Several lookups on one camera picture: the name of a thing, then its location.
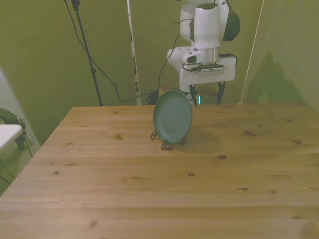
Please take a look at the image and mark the black tripod stand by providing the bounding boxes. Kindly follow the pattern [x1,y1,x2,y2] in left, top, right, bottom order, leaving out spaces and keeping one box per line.
[71,0,104,107]

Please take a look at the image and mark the white side table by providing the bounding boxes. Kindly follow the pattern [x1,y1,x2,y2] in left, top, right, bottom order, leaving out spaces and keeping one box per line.
[0,124,23,153]

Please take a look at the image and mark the white vertical strip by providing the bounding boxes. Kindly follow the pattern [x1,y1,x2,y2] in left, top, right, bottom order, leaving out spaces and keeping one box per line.
[127,0,141,106]

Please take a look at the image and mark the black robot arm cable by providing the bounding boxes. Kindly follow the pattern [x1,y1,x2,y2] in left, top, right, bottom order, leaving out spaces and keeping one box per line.
[159,20,181,91]

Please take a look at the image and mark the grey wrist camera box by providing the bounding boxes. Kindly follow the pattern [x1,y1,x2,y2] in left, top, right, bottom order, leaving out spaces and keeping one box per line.
[191,64,224,74]

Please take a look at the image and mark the green round plate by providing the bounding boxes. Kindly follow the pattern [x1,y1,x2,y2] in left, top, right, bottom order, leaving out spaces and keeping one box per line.
[153,90,193,144]

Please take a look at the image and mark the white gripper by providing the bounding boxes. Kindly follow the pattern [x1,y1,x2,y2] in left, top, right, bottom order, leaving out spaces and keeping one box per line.
[180,56,236,109]

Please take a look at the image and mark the thin white cord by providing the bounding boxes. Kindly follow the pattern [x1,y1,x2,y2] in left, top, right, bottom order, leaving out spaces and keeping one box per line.
[238,0,265,105]

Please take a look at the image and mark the black tripod cable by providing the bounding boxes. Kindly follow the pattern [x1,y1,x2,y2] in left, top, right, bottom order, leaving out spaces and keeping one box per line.
[63,0,160,103]

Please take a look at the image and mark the black power adapter bundle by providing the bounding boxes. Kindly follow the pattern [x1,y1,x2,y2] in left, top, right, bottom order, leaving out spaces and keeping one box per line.
[146,93,160,105]

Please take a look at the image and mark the black wire plate stand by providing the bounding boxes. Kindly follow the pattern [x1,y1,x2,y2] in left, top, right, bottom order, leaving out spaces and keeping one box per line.
[150,129,187,151]

